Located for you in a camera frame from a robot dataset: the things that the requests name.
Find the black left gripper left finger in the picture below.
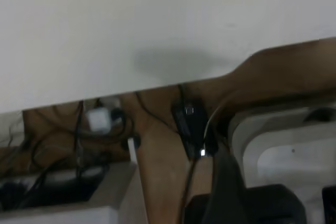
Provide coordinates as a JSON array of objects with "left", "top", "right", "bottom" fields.
[{"left": 204, "top": 153, "right": 253, "bottom": 224}]

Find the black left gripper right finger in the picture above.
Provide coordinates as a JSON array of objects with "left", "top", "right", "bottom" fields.
[{"left": 321, "top": 186, "right": 336, "bottom": 224}]

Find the white plug charger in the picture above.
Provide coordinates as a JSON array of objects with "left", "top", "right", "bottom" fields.
[{"left": 86, "top": 106, "right": 113, "bottom": 133}]

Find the grey rounded robot base plate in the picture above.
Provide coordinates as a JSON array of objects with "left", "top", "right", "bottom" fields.
[{"left": 227, "top": 106, "right": 336, "bottom": 188}]

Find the thin white adapter cable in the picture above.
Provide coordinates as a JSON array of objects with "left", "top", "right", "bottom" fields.
[{"left": 202, "top": 93, "right": 238, "bottom": 156}]

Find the black adapter cable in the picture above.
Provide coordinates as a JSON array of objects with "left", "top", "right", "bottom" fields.
[{"left": 180, "top": 155, "right": 198, "bottom": 224}]

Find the black power strip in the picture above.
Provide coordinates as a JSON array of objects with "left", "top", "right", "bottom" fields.
[{"left": 0, "top": 163, "right": 110, "bottom": 205}]

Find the black power adapter brick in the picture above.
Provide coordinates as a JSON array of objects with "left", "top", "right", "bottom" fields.
[{"left": 171, "top": 97, "right": 219, "bottom": 159}]

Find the white table leg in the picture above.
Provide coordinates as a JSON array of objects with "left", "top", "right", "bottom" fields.
[{"left": 127, "top": 136, "right": 139, "bottom": 165}]

